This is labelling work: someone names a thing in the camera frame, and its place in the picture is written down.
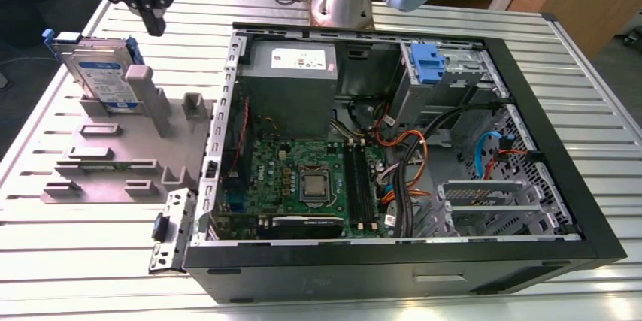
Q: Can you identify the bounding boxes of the black RAM slot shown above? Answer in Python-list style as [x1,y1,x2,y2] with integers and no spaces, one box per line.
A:
[345,140,361,230]
[349,140,368,230]
[356,140,374,230]

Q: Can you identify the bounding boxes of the green motherboard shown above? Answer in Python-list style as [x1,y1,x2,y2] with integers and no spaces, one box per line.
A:
[214,138,401,241]

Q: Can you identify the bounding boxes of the yellow black power wires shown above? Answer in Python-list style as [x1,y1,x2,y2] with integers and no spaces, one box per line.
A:
[329,117,374,141]

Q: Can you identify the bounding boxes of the grey power supply unit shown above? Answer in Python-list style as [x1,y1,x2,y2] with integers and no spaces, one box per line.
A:
[234,38,340,140]

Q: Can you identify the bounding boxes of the silver CPU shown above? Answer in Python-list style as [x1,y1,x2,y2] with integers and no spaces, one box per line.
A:
[302,174,329,196]

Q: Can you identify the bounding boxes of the blue plastic drive latch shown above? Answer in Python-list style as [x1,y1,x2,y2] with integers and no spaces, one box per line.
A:
[408,43,445,85]

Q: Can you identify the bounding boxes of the CPU socket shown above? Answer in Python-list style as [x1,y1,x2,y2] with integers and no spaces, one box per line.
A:
[297,165,337,209]

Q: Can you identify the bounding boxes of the thick black cable bundle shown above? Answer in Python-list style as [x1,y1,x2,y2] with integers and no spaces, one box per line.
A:
[388,102,505,239]

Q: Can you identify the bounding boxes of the metal disk bay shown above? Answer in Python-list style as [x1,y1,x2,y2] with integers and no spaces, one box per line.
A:
[435,180,572,238]

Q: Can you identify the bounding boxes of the thin red wire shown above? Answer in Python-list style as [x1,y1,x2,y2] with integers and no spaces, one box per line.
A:
[233,95,252,181]

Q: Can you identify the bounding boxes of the green RAM stick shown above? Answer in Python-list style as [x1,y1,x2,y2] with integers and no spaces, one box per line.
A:
[74,162,134,171]

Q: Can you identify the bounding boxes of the orange power wire bundle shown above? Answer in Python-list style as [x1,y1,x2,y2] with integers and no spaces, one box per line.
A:
[373,129,432,201]

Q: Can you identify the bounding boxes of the blue data wire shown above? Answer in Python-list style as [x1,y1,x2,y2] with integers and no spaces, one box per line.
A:
[471,131,515,181]

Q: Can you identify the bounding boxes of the black graphics card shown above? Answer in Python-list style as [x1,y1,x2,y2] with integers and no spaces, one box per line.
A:
[257,213,346,240]

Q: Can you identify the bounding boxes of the hard disk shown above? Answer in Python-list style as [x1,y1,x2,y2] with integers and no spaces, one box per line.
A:
[42,28,146,115]

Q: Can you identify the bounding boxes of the black PC case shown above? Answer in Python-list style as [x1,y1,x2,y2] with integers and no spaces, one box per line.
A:
[182,22,628,305]

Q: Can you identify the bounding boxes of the grey parts rack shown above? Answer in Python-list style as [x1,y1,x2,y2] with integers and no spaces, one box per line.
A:
[38,65,212,205]

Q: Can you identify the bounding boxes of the metal card retainer bracket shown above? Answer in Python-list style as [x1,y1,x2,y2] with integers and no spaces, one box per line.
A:
[146,187,197,275]

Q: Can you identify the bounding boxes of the metal optical drive cage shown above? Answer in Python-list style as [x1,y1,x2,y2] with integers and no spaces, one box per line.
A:
[389,41,507,126]

